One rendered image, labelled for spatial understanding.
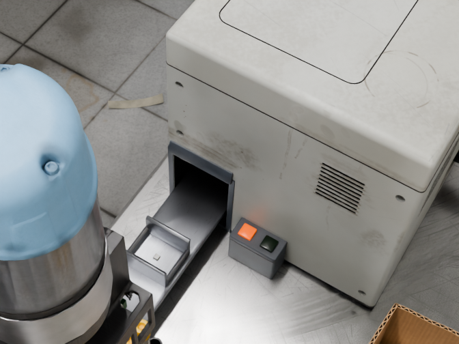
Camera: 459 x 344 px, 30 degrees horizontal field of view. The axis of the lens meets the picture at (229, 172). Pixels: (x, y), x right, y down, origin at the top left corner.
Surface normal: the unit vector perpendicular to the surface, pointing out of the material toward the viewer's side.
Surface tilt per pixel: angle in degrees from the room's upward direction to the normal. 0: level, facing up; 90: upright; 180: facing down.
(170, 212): 0
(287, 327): 0
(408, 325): 89
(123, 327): 0
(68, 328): 90
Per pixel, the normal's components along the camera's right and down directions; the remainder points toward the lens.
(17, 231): 0.31, 0.78
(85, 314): 0.75, 0.58
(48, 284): 0.51, 0.73
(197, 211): 0.04, -0.54
